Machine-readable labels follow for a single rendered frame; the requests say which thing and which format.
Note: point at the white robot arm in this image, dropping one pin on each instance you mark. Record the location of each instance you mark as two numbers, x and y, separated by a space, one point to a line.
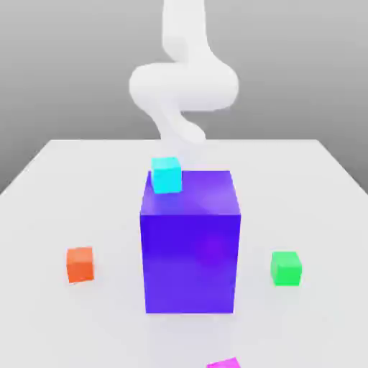
184 83

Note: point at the small cyan cube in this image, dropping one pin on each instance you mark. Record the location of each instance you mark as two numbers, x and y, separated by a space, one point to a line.
166 176

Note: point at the small orange cube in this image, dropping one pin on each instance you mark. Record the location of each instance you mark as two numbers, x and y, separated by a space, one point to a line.
80 266

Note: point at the small green cube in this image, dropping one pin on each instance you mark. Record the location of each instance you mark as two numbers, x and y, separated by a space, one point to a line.
286 270

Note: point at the small magenta cube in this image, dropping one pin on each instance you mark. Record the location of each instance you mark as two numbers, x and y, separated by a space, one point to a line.
225 364

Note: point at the large purple box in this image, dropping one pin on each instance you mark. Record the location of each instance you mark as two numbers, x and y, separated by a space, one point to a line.
189 258

